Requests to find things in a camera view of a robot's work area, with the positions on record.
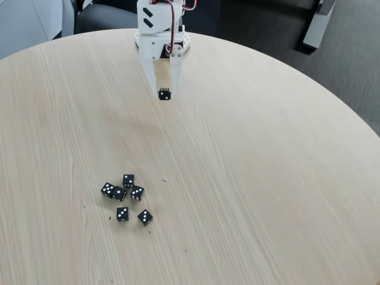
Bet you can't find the dark grey chair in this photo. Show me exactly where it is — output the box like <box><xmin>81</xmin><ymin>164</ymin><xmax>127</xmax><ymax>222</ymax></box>
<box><xmin>74</xmin><ymin>2</ymin><xmax>140</xmax><ymax>35</ymax></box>

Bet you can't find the black upholstered seat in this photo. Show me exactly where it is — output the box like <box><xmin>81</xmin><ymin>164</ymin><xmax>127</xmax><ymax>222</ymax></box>
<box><xmin>189</xmin><ymin>0</ymin><xmax>317</xmax><ymax>55</ymax></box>

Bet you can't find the white panel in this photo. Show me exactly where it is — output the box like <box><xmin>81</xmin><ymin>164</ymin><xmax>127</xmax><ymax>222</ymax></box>
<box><xmin>0</xmin><ymin>0</ymin><xmax>75</xmax><ymax>59</ymax></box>

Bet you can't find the grey desk leg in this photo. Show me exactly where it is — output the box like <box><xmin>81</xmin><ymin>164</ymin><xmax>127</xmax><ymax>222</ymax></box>
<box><xmin>302</xmin><ymin>0</ymin><xmax>337</xmax><ymax>50</ymax></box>

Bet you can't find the red black servo cable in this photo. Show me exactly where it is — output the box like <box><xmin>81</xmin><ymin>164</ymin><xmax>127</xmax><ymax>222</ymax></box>
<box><xmin>161</xmin><ymin>0</ymin><xmax>199</xmax><ymax>56</ymax></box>

